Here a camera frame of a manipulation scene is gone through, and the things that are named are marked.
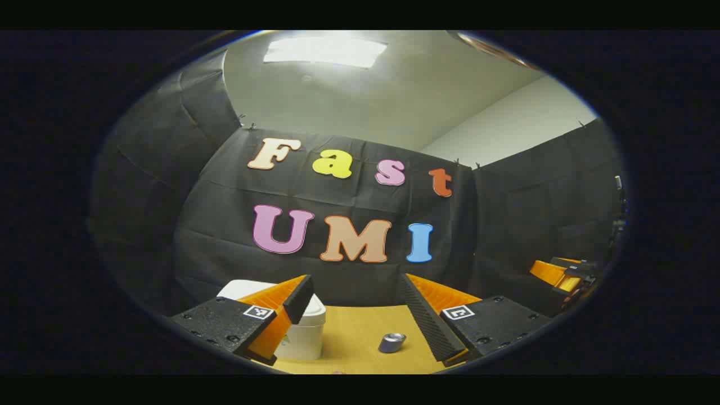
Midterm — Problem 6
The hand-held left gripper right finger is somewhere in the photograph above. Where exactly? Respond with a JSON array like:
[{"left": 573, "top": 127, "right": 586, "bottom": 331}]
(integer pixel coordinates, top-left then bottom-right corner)
[{"left": 398, "top": 273, "right": 553, "bottom": 367}]

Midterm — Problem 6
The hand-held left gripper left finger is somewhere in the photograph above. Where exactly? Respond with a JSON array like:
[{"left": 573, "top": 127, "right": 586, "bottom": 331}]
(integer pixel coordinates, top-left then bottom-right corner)
[{"left": 170, "top": 274, "right": 314, "bottom": 366}]

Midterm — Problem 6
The white desktop garbage bin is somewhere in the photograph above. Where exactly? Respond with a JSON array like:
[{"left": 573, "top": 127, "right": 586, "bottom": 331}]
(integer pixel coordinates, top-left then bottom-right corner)
[{"left": 217, "top": 280, "right": 327, "bottom": 361}]

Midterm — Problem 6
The dark metal stand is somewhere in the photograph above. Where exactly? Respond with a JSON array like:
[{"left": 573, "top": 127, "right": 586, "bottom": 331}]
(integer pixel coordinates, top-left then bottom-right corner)
[{"left": 612, "top": 175, "right": 628, "bottom": 271}]

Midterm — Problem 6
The black backdrop cloth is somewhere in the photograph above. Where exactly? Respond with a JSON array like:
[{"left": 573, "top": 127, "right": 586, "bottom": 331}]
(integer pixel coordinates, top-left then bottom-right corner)
[{"left": 87, "top": 48, "right": 626, "bottom": 317}]

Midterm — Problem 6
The ceiling light panel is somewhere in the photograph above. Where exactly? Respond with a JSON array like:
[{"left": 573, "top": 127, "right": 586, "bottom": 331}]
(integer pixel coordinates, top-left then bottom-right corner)
[{"left": 263, "top": 37, "right": 388, "bottom": 69}]

